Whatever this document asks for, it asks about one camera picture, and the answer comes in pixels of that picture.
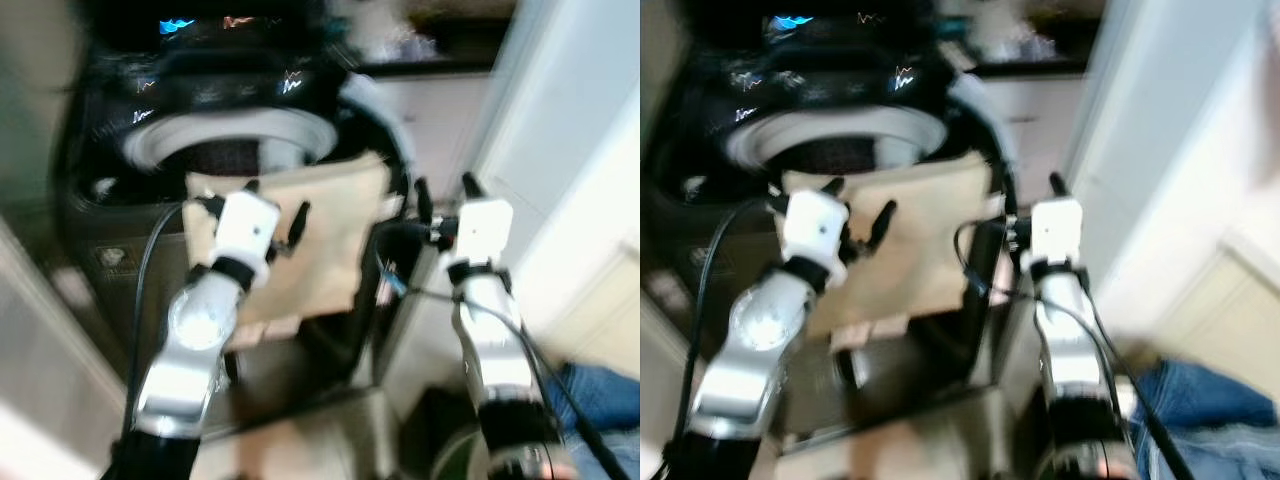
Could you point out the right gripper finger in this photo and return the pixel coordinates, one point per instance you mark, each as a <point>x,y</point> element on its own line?
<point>423,200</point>
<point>1056,186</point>
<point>473,187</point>
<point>1010,198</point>

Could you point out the blue denim jeans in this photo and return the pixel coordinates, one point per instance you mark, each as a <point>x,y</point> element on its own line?
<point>600,400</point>
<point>1205,410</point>

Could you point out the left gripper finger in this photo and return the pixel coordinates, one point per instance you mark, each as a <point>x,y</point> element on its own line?
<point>832,187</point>
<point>299,222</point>
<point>249,187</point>
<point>880,222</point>

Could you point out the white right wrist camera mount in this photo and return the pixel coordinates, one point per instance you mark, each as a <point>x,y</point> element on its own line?
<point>483,230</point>
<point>1057,230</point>

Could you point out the white door panel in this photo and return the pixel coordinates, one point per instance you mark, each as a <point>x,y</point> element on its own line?
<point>570,130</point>
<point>1160,130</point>

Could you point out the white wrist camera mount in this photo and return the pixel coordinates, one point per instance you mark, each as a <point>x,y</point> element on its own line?
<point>483,230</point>
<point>1057,230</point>
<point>818,228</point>
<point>247,225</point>

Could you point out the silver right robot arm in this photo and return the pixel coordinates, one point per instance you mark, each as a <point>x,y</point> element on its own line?
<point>1065,340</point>
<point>490,340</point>

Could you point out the white cabinet with dark counter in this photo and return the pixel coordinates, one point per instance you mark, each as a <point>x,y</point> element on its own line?
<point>440,115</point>
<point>1040,110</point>

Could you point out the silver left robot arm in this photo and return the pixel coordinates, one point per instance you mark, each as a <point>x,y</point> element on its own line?
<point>765,330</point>
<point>195,330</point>

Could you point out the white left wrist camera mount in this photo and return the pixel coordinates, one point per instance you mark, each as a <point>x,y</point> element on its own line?
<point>247,225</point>
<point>818,228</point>

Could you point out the black top-loading washing machine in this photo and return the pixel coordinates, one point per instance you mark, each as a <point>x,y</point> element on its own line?
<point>690,215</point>
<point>105,215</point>

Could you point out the beige cloth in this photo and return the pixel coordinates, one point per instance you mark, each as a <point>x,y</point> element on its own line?
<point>930,230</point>
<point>335,225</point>

